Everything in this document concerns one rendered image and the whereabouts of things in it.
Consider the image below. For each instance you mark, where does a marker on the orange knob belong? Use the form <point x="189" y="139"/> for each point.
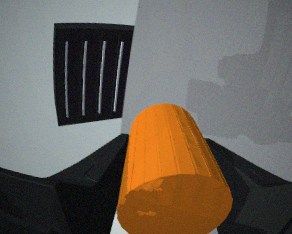
<point x="171" y="183"/>

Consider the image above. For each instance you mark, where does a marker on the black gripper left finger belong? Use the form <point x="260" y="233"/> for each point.
<point x="80" y="199"/>

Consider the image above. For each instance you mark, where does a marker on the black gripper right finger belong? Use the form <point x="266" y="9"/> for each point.
<point x="261" y="201"/>

